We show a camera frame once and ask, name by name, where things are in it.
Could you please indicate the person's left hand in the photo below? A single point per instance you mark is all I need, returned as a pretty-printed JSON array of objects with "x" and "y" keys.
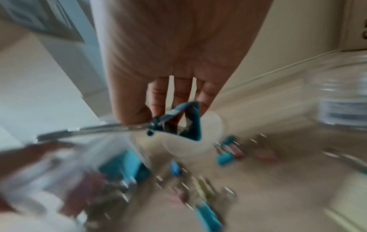
[{"x": 28, "y": 151}]

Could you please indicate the person's right hand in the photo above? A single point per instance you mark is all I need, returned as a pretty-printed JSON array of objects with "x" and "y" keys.
[{"x": 177, "y": 45}]

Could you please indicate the large clear plastic jar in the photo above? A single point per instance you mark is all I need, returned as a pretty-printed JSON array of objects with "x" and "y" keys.
[{"x": 57, "y": 172}]

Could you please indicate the large teal binder clip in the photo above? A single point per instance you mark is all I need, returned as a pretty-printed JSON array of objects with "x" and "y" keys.
[{"x": 195, "y": 126}]

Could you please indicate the heap of large binder clips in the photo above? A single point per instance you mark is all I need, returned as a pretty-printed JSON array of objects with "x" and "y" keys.
[{"x": 126, "y": 163}]

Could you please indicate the large clear plastic lid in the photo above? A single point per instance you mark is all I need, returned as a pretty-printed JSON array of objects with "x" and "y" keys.
[{"x": 209, "y": 140}]

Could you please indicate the small binder clips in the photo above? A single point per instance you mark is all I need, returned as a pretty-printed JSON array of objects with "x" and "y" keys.
[{"x": 226, "y": 158}]

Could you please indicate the small clear plastic jar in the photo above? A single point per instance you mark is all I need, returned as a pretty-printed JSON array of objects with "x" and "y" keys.
[{"x": 338, "y": 99}]

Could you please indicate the brown cardboard box black logo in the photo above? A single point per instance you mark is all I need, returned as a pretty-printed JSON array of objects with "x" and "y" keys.
[{"x": 355, "y": 22}]

